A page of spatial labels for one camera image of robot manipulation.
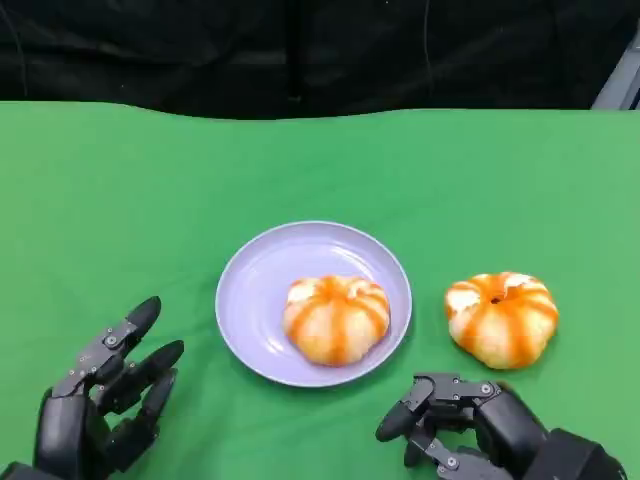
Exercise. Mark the black backdrop curtain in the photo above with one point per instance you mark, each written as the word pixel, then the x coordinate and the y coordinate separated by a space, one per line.
pixel 300 50

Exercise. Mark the grey metal frame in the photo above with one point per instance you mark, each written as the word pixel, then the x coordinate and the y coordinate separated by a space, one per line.
pixel 620 85

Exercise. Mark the orange white toy bread roll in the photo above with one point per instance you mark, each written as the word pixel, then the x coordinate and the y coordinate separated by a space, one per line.
pixel 340 325
pixel 500 325

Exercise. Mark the green table cloth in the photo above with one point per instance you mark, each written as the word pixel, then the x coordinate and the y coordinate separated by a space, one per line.
pixel 320 175

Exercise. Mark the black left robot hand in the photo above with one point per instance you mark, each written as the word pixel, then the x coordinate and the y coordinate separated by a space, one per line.
pixel 70 420

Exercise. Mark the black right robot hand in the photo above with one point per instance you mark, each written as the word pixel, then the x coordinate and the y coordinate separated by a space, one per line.
pixel 507 422

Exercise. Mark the lilac plate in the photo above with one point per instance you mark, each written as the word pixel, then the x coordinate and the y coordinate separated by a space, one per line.
pixel 255 300

